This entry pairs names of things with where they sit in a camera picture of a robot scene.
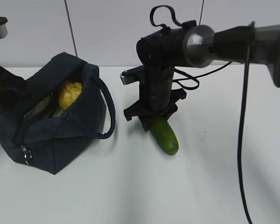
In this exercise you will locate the navy blue lunch bag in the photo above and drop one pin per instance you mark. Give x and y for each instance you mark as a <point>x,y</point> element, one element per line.
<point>29,132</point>

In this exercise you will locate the green cucumber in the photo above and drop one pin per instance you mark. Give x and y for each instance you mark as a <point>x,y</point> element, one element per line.
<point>164,136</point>

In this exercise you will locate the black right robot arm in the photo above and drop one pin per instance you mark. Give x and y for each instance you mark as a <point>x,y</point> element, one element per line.
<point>193,46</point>

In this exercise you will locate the green lidded glass container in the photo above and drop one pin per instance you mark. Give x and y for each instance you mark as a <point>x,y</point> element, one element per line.
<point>56,112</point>

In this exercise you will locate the yellow pear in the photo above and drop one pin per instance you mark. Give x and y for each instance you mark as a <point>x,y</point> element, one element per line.
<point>68,94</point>

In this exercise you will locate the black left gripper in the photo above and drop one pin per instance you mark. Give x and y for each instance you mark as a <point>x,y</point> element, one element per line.
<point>11,87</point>

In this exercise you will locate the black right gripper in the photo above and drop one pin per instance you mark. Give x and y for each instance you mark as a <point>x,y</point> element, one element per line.
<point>156,96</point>

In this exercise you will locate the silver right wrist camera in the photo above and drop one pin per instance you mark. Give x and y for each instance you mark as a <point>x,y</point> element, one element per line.
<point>132,75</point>

